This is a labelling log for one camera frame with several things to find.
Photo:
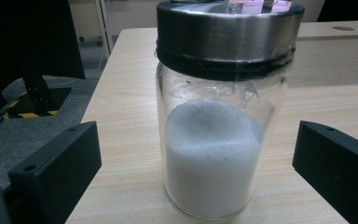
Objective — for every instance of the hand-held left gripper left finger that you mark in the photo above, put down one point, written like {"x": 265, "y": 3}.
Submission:
{"x": 59, "y": 174}

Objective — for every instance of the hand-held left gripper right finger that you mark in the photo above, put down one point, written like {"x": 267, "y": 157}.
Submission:
{"x": 338, "y": 168}

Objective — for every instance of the glass jar with metal lid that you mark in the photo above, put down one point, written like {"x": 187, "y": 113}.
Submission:
{"x": 214, "y": 161}

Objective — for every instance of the black stand base striped tape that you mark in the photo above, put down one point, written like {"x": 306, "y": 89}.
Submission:
{"x": 40, "y": 99}

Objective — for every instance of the black machine base with hazard tape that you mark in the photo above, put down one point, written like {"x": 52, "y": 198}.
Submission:
{"x": 18, "y": 31}

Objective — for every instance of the black curtain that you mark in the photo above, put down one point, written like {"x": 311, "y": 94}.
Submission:
{"x": 348, "y": 9}

